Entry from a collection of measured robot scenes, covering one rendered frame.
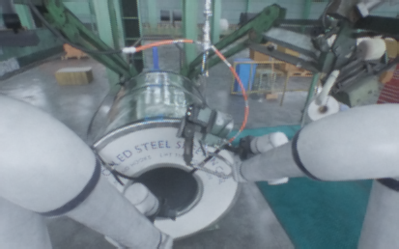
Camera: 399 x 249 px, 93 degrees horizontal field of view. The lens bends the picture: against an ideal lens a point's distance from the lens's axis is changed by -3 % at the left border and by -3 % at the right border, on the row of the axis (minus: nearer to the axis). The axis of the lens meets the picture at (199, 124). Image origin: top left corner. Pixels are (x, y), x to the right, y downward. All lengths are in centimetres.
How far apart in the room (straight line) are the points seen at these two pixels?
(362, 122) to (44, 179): 44
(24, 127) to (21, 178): 6
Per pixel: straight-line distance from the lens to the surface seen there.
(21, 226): 51
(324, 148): 37
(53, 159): 31
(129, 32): 748
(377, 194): 51
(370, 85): 150
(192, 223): 183
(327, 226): 268
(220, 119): 105
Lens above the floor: 189
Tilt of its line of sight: 28 degrees down
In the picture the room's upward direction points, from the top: 1 degrees clockwise
